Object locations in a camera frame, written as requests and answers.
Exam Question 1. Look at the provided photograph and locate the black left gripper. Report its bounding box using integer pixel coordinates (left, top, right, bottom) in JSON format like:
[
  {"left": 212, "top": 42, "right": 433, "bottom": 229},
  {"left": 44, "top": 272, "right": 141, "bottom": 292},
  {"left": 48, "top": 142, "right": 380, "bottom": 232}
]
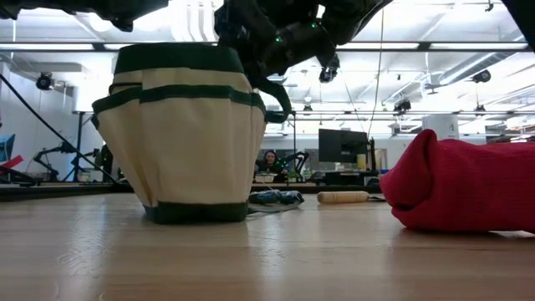
[{"left": 213, "top": 0, "right": 340, "bottom": 91}]

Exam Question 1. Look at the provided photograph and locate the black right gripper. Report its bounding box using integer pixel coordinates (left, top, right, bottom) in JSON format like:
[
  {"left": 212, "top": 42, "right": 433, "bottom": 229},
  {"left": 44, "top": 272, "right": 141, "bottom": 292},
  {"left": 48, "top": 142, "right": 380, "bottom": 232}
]
[{"left": 321, "top": 0, "right": 395, "bottom": 48}]

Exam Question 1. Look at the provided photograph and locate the grey metal garden hand tool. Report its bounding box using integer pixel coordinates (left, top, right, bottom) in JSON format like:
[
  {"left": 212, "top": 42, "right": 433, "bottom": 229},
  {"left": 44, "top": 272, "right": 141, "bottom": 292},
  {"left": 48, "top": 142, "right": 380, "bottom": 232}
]
[{"left": 246, "top": 189, "right": 305, "bottom": 215}]

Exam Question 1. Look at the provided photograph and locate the wooden handled garden trowel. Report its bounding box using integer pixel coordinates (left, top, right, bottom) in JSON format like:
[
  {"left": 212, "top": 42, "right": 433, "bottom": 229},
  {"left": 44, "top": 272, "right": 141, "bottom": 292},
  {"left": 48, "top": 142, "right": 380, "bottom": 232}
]
[{"left": 316, "top": 191, "right": 388, "bottom": 205}]

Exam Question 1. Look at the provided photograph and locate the black overhead light bar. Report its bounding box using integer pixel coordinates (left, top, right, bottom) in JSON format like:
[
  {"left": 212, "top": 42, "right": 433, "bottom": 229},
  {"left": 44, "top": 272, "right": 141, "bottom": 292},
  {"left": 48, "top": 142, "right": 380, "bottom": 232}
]
[{"left": 0, "top": 41, "right": 535, "bottom": 53}]

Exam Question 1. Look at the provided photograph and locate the black pole stand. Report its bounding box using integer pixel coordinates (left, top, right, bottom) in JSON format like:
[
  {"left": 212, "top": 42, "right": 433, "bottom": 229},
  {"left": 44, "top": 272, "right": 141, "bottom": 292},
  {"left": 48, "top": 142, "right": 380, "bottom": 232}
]
[{"left": 270, "top": 109, "right": 298, "bottom": 165}]

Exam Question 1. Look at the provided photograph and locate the black computer monitor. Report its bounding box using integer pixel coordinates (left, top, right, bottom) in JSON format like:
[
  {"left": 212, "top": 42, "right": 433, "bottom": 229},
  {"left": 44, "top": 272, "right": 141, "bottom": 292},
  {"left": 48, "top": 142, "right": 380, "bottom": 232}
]
[{"left": 318, "top": 128, "right": 369, "bottom": 164}]

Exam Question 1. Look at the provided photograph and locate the person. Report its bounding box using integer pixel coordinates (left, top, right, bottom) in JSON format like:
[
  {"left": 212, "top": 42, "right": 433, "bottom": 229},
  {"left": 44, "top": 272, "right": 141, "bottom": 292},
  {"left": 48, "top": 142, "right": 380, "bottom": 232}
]
[{"left": 255, "top": 149, "right": 289, "bottom": 184}]

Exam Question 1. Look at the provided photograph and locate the white box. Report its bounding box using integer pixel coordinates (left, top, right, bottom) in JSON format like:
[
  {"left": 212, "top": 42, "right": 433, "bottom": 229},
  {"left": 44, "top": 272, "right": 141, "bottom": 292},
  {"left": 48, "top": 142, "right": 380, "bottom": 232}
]
[{"left": 421, "top": 114, "right": 460, "bottom": 141}]

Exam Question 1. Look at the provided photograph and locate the blue chair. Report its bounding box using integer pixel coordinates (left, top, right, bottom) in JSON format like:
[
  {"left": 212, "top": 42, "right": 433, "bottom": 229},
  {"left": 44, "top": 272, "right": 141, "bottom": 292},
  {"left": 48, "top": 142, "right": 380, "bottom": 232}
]
[{"left": 0, "top": 133, "right": 17, "bottom": 164}]

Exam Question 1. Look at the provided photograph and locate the thin hanging ceiling cable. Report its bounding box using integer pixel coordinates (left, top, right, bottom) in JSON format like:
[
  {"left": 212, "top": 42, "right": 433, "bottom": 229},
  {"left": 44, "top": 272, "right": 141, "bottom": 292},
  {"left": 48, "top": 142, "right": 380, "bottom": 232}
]
[{"left": 366, "top": 8, "right": 385, "bottom": 135}]

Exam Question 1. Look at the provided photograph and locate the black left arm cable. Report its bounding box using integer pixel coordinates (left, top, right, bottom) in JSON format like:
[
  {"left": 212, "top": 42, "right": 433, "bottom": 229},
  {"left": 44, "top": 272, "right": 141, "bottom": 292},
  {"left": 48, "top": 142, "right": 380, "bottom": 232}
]
[{"left": 0, "top": 73, "right": 122, "bottom": 185}]

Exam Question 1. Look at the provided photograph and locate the black metal table frame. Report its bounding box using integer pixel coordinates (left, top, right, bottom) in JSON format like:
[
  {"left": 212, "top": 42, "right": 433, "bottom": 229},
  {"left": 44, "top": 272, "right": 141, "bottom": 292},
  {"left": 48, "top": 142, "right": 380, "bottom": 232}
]
[{"left": 0, "top": 181, "right": 380, "bottom": 203}]

